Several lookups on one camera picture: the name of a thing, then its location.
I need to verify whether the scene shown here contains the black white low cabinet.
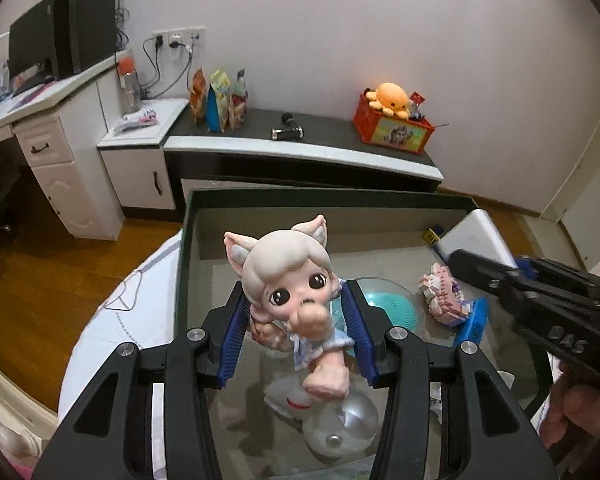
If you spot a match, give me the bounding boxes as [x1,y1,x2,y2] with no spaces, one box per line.
[163,107,443,211]

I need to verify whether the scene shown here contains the white bed frame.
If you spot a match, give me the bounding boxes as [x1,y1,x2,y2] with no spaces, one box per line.
[0,350,58,441]

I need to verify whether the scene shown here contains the purple paper sheet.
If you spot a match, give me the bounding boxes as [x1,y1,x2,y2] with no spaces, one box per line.
[7,82,61,111]

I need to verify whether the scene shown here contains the black computer tower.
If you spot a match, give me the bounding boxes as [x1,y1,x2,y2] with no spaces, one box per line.
[52,0,118,76]

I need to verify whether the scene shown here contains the white toy red stripe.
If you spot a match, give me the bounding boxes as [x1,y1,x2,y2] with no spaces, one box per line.
[264,377,321,418]

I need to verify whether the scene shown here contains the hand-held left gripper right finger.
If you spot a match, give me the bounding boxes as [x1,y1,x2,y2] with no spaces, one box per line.
[342,279,561,480]

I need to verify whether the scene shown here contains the red plastic crate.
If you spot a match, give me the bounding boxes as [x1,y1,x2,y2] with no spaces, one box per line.
[352,91,435,155]

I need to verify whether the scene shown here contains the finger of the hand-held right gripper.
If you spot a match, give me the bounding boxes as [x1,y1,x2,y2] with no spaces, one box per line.
[515,255,600,328]
[447,248,600,361]

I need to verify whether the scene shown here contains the translucent white ball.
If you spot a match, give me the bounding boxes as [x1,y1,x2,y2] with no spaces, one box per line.
[302,390,381,458]

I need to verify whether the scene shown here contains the printed papers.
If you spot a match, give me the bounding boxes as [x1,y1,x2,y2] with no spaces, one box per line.
[112,109,160,136]

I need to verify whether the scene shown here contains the dark green rectangular box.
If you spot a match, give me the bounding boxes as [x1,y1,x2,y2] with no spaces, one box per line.
[172,187,556,480]

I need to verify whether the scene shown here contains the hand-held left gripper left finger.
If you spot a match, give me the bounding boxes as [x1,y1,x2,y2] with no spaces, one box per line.
[32,280,246,480]

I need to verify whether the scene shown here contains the white desk with drawers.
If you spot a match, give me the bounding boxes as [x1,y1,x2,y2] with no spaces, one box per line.
[0,50,131,241]

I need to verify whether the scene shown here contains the yellow blue snack bag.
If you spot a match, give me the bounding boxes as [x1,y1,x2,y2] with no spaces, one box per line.
[207,70,231,133]

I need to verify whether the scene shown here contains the red snack bag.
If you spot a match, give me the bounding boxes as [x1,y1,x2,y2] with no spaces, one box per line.
[228,69,248,131]

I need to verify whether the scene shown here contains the black power cables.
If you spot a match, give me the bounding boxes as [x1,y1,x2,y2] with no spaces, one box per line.
[140,35,196,101]

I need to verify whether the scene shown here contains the black computer monitor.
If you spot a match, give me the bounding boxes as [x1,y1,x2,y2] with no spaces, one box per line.
[7,0,61,81]

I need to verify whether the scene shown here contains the red white packets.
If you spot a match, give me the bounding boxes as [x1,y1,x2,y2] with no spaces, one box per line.
[407,91,428,122]

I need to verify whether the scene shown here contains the white plastic box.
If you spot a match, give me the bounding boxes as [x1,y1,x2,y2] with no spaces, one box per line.
[437,208,518,271]

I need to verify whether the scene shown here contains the white wall power strip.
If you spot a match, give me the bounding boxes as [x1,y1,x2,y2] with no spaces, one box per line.
[152,26,206,48]

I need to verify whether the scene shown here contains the black dumbbell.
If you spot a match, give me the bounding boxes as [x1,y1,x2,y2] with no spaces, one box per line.
[271,112,306,142]

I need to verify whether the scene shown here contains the teal round strainer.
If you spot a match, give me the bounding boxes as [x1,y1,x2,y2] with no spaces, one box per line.
[340,292,411,331]

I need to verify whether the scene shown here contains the person's right hand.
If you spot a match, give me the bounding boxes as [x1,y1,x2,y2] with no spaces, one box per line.
[540,360,581,453]

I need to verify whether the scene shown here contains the orange cap clear bottle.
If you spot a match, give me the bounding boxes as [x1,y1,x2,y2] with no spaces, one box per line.
[117,57,142,115]

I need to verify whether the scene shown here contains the orange octopus plush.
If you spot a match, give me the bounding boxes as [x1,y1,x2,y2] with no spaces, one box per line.
[364,82,411,120]

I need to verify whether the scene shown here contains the pastel building block figure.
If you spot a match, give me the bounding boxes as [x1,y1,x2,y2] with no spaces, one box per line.
[419,261,465,327]

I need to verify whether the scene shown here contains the orange snack bag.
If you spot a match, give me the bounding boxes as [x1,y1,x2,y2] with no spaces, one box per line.
[189,67,208,126]

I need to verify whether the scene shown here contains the yellow blue small toy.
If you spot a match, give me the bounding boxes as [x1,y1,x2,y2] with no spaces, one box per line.
[422,227,446,251]

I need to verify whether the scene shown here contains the white small door cabinet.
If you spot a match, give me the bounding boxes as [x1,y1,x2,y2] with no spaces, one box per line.
[97,97,191,211]

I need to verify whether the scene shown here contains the pale haired doll figure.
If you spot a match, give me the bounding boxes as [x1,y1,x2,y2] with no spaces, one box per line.
[223,214,356,401]

